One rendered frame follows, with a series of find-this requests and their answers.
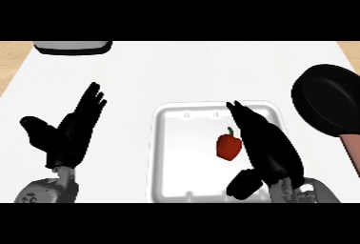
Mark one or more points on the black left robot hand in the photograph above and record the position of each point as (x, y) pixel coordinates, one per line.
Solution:
(74, 133)

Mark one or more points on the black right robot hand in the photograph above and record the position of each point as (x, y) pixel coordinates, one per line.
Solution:
(269, 144)

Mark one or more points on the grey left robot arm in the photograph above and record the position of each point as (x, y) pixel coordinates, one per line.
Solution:
(49, 187)

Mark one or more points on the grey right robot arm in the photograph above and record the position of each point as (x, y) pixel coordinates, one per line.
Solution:
(300, 192)

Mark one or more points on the red bell pepper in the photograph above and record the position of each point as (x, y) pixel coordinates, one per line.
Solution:
(229, 146)

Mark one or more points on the white plastic tray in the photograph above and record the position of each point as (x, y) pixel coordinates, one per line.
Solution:
(206, 152)

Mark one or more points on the grey and black appliance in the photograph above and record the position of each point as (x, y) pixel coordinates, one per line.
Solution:
(73, 47)

